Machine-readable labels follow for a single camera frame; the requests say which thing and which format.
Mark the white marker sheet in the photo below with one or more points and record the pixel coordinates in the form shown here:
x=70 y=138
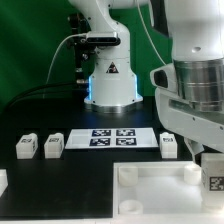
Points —
x=111 y=138

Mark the white left obstacle block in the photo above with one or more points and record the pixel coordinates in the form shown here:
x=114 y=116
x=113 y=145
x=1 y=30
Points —
x=3 y=181

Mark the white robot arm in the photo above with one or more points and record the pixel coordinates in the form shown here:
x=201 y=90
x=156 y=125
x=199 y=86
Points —
x=196 y=28

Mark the black camera on base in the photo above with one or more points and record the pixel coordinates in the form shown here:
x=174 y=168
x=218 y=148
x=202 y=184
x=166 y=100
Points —
x=103 y=38

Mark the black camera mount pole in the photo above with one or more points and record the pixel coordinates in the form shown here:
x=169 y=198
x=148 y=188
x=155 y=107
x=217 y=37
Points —
x=78 y=26

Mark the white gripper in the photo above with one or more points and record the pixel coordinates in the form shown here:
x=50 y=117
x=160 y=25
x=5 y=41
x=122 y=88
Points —
x=190 y=102

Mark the white square tabletop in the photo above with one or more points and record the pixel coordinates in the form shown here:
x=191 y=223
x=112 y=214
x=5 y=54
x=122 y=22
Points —
x=160 y=193

